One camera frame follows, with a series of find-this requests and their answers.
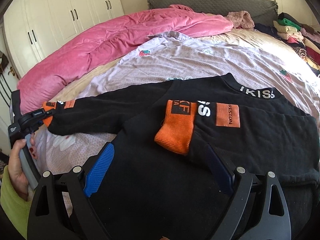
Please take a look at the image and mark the black sweater orange cuffs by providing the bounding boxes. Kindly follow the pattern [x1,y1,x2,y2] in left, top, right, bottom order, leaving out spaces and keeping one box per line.
[43,74,319,239]

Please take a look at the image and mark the green sleeve left forearm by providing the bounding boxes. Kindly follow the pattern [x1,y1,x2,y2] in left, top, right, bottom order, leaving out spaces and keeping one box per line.
[1,166,31,239]

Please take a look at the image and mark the stack of folded clothes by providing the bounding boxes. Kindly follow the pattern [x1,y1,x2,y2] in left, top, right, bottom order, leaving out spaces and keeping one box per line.
[273,12,319,77]

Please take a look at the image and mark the left hand red nails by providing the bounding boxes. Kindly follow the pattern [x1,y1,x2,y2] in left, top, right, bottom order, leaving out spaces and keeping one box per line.
[6,135,36,202]

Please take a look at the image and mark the pink quilted comforter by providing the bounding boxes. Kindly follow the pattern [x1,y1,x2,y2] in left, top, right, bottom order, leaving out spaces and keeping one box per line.
[17,8,234,113]

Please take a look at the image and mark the lilac patterned bed sheet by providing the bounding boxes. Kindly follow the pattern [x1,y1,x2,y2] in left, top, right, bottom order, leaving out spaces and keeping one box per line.
[32,27,320,215]

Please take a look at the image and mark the dark navy garment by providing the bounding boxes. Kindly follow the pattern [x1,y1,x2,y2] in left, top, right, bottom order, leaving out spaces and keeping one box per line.
[254,23,281,40]

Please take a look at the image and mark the pink knitted garment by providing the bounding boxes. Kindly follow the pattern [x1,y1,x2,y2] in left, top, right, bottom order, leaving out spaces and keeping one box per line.
[226,11,255,30]

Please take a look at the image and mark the grey quilted headboard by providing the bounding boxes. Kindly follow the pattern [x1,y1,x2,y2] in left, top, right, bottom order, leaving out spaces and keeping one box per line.
[147,0,278,26]

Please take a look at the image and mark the white wardrobe with black handles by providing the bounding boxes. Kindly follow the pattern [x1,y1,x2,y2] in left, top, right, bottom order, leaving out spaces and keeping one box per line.
[4,0,124,77]

